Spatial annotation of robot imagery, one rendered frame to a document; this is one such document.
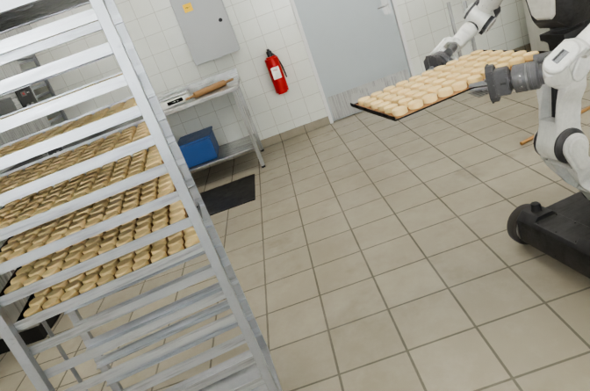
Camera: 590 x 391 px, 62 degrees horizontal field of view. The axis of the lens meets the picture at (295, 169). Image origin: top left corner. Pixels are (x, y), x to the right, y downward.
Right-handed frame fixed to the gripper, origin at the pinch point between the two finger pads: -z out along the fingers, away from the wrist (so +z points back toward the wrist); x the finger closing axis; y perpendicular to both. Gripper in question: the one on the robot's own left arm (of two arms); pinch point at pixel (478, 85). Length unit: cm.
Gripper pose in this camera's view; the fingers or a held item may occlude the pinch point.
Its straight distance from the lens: 174.0
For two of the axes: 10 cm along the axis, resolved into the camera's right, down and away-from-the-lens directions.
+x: -3.3, -8.9, -3.1
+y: -4.7, 4.4, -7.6
